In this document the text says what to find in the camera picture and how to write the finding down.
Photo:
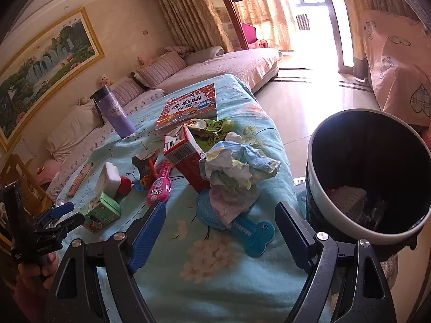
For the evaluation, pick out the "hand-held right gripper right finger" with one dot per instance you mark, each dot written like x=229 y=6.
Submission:
x=294 y=234

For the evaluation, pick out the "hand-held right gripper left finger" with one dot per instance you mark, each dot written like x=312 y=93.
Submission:
x=148 y=234

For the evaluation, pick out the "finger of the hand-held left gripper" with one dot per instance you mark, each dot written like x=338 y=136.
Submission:
x=70 y=222
x=60 y=209

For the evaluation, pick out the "black white-rimmed bin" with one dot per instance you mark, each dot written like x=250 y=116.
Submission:
x=318 y=181

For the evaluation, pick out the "red white carton box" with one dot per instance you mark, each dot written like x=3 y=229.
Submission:
x=188 y=166

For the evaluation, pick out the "person's left hand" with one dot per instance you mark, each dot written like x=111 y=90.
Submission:
x=37 y=272

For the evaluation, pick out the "green carton box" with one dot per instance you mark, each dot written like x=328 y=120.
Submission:
x=101 y=213

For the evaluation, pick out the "pink wooden ruler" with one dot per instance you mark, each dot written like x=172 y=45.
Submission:
x=80 y=179

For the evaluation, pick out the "round pink plush cushion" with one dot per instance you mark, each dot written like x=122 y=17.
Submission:
x=48 y=171

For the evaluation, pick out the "wooden chair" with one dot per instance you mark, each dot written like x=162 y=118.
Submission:
x=23 y=181

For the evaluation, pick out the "pink plastic bottle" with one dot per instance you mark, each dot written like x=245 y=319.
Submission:
x=160 y=185

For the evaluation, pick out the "small red ball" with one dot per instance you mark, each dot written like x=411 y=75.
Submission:
x=124 y=185

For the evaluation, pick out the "white foam block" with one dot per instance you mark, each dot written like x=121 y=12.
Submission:
x=107 y=178

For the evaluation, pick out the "light blue floral blanket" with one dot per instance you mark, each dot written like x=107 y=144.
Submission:
x=188 y=276

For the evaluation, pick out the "pale pink packet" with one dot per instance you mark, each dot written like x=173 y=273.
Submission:
x=346 y=200

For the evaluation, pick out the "black orange toy figure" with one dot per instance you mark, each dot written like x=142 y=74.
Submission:
x=143 y=168

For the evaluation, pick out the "pink crumpled tissue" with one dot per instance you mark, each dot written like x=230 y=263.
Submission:
x=232 y=198

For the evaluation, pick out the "blue white crumpled wrapper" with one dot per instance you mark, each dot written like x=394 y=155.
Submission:
x=235 y=161

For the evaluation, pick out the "dark shaggy rug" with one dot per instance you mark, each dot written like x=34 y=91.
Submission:
x=390 y=271

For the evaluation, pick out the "purple thermos bottle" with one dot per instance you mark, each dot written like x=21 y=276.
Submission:
x=118 y=117

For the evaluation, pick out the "small pale plush toy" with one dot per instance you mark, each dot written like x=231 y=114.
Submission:
x=82 y=100

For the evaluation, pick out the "green snack packet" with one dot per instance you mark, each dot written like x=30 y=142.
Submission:
x=215 y=131

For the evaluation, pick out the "red children's book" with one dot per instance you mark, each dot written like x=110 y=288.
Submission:
x=188 y=106

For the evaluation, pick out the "beige plush bear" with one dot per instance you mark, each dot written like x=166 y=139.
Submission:
x=105 y=80

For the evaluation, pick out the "medium striped pillow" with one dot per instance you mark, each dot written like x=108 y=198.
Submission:
x=128 y=91

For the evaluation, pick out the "framed landscape painting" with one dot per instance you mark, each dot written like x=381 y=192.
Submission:
x=43 y=64

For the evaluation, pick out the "large striped pillow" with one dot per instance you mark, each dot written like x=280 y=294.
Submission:
x=161 y=69

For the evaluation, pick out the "pink plush toy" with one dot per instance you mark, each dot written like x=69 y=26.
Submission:
x=142 y=60

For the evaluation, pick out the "pink covered sofa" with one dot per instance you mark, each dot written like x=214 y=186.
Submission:
x=219 y=67

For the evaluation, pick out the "small striped pillow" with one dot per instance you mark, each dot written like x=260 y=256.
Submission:
x=178 y=50

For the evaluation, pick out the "small pink floor toy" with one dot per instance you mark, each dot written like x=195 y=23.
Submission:
x=263 y=44

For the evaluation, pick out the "pink heart print cover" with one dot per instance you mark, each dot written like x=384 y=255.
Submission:
x=394 y=67

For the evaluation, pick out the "magenta box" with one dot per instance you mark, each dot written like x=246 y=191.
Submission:
x=249 y=33

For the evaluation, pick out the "grey slatted vent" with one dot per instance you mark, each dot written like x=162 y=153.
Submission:
x=302 y=22

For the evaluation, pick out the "sheer patterned curtain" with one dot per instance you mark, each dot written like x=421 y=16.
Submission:
x=266 y=10

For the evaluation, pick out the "brown patterned curtain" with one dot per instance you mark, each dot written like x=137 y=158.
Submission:
x=188 y=10

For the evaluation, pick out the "wooden door frame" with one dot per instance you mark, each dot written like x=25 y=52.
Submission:
x=232 y=16

